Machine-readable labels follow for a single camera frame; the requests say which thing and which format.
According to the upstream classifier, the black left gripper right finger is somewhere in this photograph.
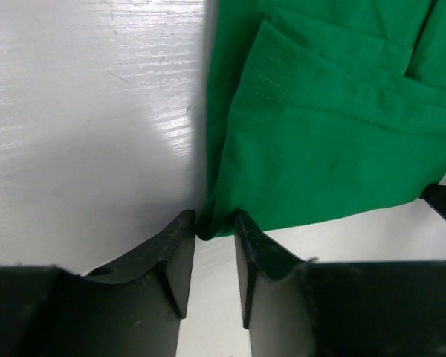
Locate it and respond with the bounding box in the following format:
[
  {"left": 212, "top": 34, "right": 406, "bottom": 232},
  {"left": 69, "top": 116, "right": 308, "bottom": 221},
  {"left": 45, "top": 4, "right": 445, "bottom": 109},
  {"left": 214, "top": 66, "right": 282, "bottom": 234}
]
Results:
[{"left": 234, "top": 210, "right": 446, "bottom": 356}]

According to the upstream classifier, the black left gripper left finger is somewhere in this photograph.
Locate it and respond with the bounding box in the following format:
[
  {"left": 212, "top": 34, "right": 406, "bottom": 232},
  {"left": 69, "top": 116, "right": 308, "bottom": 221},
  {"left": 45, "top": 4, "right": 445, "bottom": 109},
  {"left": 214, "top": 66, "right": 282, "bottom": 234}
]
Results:
[{"left": 0, "top": 210, "right": 195, "bottom": 356}]

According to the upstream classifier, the green t shirt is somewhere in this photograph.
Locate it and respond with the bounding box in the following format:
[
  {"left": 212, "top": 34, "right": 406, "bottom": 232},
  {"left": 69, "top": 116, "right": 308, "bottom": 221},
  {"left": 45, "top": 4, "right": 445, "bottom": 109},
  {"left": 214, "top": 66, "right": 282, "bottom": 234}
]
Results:
[{"left": 197, "top": 1, "right": 446, "bottom": 240}]

